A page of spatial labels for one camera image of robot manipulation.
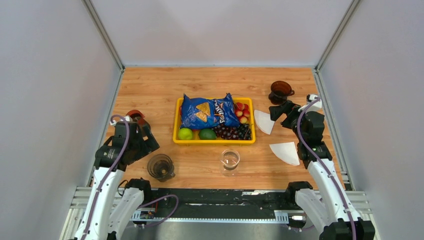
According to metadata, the dark grape bunch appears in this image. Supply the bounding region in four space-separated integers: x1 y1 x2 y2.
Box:
212 124 253 141

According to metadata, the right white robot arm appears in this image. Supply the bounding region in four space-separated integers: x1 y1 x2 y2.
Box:
269 97 376 240

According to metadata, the brown coffee dripper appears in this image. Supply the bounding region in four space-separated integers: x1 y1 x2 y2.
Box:
268 80 295 105

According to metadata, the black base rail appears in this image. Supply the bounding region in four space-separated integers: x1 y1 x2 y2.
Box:
141 188 305 220

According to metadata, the white coffee filter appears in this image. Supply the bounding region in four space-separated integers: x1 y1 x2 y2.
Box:
253 109 275 135
269 142 300 166

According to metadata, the brown glass cup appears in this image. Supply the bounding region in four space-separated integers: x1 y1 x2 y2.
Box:
126 109 145 126

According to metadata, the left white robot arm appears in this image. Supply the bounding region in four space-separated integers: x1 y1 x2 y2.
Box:
73 110 160 240

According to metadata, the red lychee bunch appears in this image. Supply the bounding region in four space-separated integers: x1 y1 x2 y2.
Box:
234 102 251 124

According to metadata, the yellow-green lime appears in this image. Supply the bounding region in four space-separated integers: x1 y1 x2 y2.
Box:
177 127 194 141

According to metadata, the dark green lime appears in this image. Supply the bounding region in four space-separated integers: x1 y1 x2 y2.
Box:
198 128 217 140

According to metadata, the clear glass beaker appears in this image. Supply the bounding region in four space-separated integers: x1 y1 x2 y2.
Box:
220 149 241 177

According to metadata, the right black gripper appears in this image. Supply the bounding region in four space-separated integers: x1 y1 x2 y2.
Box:
268 99 307 143

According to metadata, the blue chips bag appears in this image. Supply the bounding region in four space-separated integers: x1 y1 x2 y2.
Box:
180 93 240 130

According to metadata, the yellow plastic tray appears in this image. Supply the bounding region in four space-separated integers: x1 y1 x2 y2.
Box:
172 97 256 146

